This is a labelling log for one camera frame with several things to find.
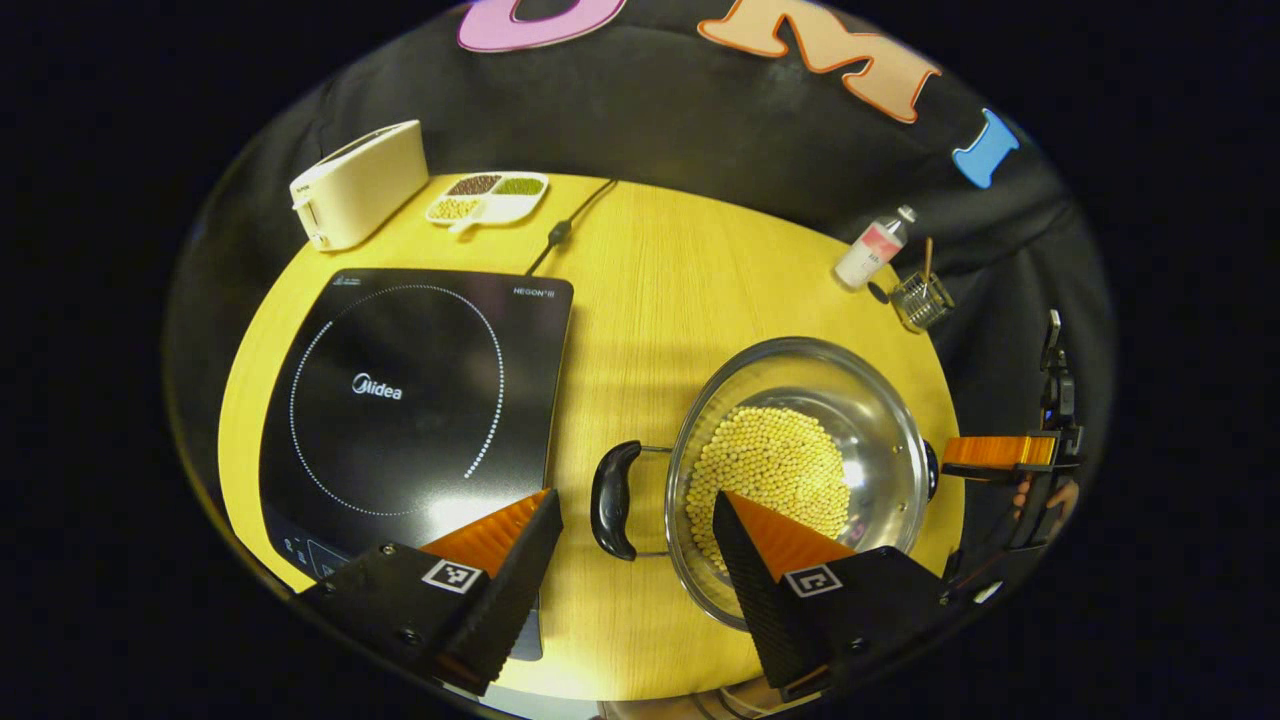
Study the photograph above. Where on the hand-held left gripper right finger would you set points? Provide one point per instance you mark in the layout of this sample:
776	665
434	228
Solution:
750	590

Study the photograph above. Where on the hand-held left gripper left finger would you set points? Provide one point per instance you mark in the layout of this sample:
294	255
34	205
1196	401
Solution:
515	590

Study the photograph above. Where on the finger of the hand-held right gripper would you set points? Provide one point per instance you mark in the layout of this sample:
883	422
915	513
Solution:
1000	452

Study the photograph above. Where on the steel pot with soybeans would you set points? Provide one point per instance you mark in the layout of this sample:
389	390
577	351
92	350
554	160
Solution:
780	450

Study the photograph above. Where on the black induction cooktop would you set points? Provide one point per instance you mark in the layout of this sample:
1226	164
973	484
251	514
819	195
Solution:
400	390

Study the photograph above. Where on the clear glass holder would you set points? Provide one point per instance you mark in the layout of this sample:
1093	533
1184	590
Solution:
922	303

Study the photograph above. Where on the thin wooden stick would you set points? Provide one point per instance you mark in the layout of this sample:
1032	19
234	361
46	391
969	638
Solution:
928	262

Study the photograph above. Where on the small black disc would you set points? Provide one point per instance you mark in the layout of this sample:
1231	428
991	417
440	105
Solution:
879	292

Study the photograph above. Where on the small bottle with pink label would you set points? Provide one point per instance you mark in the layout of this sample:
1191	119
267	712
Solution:
870	252

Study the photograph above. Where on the white divided dish with beans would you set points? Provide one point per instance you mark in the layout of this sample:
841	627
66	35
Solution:
490	195

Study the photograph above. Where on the white toaster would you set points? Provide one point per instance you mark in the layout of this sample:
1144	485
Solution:
360	185

